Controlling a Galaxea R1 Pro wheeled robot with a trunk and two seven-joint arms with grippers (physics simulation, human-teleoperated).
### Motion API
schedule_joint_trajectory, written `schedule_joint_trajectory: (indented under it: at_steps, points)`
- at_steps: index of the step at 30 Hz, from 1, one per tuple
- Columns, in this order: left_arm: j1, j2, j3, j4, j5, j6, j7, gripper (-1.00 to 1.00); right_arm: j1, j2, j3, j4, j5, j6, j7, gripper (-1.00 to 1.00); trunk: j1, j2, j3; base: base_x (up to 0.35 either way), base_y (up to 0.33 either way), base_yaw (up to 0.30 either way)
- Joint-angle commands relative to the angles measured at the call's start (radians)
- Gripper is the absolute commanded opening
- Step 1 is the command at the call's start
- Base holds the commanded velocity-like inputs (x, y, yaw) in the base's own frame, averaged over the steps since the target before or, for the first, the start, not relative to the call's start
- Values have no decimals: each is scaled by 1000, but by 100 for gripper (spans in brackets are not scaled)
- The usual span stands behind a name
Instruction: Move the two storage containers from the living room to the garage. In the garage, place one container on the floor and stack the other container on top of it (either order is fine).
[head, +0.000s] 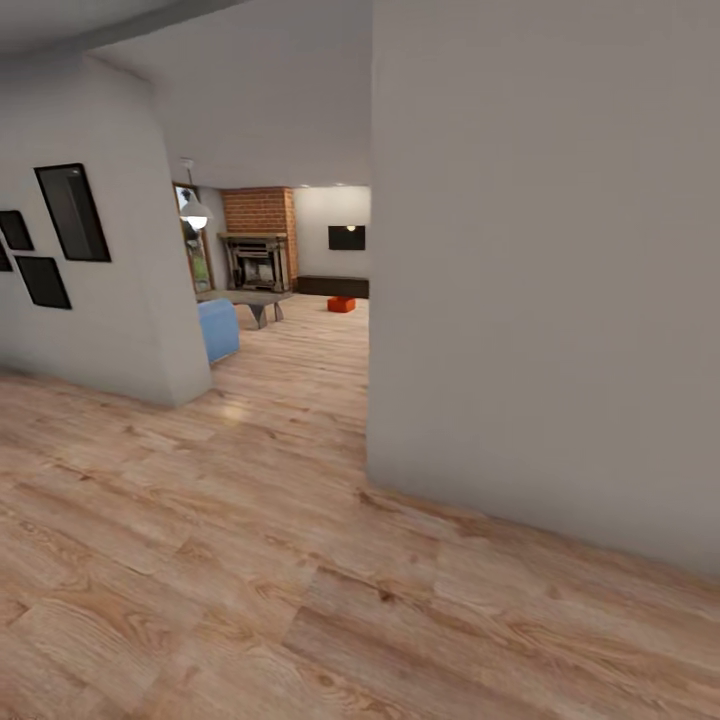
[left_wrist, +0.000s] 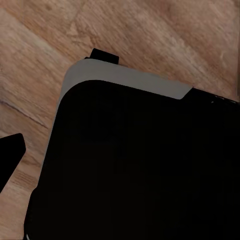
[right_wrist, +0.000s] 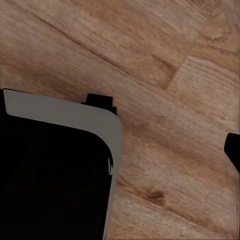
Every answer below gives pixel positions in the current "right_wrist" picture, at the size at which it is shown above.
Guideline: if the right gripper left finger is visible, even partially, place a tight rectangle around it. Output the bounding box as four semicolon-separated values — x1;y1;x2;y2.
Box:
0;133;26;193

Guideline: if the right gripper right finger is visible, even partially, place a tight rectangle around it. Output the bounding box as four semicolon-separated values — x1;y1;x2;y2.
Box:
224;133;240;173

